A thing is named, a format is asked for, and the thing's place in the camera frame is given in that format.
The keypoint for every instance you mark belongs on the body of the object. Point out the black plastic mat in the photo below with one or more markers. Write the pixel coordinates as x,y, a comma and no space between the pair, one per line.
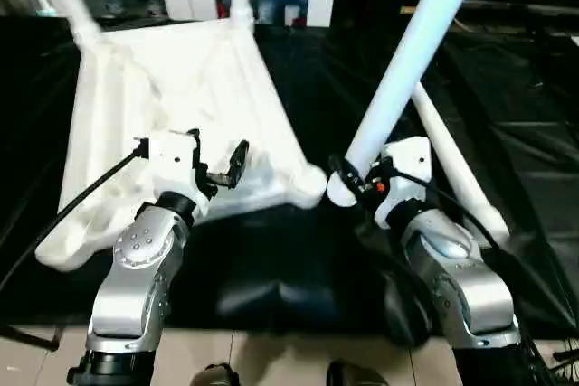
289,277

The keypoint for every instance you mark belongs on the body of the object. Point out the person's black shoes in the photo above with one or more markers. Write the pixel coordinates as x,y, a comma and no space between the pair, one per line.
357,375
217,377

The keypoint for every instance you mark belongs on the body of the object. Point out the white plastic table top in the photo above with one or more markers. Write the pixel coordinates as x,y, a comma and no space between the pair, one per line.
181,106

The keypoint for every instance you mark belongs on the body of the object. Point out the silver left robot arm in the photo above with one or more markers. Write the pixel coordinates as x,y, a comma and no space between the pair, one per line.
136,277

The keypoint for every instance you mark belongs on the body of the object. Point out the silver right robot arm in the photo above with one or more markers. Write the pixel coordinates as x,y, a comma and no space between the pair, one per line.
461,277

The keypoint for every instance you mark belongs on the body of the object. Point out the red bottle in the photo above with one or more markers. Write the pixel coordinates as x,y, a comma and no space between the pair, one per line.
296,15

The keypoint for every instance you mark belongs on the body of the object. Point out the small yellow tag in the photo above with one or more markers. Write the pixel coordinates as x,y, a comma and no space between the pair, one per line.
409,9

